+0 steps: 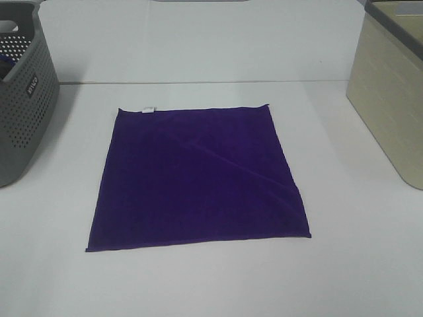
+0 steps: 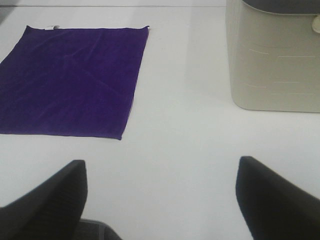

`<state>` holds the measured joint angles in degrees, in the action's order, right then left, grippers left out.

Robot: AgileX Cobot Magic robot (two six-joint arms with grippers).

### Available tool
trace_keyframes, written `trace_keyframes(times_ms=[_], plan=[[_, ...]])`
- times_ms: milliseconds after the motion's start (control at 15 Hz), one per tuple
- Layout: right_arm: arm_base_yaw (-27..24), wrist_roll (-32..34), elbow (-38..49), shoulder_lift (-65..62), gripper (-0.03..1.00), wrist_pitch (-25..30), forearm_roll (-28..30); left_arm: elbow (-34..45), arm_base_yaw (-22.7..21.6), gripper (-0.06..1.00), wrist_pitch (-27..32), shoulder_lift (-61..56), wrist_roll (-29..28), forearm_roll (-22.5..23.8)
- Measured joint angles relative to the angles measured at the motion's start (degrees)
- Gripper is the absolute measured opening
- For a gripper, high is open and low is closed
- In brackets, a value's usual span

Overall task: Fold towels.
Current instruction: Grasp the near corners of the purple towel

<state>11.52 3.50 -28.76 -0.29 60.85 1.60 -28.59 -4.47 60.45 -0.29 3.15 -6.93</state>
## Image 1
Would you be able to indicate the purple towel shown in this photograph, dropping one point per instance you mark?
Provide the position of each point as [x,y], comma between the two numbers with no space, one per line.
[189,176]

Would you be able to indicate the beige storage bin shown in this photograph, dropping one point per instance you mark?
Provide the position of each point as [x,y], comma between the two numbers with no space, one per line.
[385,85]

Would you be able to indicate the grey perforated plastic basket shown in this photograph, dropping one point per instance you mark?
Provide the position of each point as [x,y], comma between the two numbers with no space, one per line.
[29,92]

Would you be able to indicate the dark cloth in basket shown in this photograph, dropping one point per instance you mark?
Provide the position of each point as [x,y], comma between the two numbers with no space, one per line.
[6,64]

